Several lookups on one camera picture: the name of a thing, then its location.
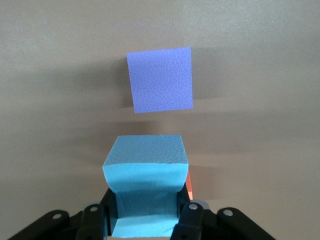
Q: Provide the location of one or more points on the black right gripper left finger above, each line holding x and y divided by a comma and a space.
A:
82, 222

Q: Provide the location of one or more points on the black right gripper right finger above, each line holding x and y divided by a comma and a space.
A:
207, 225

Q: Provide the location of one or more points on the light blue foam block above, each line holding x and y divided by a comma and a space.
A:
146, 160

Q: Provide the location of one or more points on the orange foam block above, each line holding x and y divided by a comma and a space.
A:
189, 186

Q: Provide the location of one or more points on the purple foam block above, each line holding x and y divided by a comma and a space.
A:
161, 80

